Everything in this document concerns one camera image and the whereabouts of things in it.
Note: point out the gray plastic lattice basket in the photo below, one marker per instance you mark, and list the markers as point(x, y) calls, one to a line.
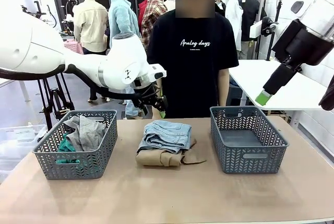
point(52, 167)
point(229, 161)

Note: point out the mannequin in red top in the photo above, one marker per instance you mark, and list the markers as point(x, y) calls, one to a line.
point(141, 12)

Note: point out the mannequin in black shirt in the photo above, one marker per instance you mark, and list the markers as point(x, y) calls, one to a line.
point(249, 12)

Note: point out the black tripod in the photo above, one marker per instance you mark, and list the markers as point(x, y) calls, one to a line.
point(48, 109)

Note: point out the mannequin in beige shirt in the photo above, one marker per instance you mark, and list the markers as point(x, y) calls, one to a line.
point(91, 25)

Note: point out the gray knit garment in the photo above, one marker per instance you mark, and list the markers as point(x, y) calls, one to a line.
point(87, 135)

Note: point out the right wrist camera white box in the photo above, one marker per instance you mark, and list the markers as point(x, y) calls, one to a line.
point(257, 29)

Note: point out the person's right forearm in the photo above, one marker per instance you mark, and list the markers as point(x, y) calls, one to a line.
point(155, 114)

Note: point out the black light stand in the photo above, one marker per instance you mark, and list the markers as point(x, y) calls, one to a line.
point(270, 49)

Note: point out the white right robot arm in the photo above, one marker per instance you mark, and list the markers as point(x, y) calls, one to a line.
point(308, 41)

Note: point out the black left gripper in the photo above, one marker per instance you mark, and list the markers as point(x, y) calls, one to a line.
point(159, 103)

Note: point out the light blue denim jeans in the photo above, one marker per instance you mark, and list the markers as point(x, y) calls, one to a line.
point(167, 132)

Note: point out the mannequin in blue fleece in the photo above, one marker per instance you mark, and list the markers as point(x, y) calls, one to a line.
point(121, 17)

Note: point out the person's left forearm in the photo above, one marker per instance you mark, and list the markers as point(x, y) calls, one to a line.
point(223, 96)

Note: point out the tan trousers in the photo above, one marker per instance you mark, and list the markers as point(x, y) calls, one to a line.
point(154, 159)

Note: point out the teal garment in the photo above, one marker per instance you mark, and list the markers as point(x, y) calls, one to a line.
point(65, 147)

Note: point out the mannequin in plaid hooded shirt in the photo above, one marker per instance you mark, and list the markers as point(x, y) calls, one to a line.
point(152, 15)

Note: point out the white side table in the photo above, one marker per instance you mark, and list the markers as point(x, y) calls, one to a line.
point(248, 77)

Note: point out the person in black t-shirt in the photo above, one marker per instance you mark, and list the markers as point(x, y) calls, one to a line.
point(193, 77)

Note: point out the clear plastic storage box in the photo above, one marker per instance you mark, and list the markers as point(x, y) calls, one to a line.
point(18, 135)

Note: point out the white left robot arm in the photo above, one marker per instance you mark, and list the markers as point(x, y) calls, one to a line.
point(26, 51)

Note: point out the mannequin in white shirt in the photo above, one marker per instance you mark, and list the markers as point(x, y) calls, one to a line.
point(233, 15)

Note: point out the pink checked cloth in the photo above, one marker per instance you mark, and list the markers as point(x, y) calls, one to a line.
point(74, 46)

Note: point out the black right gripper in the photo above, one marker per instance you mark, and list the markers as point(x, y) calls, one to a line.
point(279, 79)

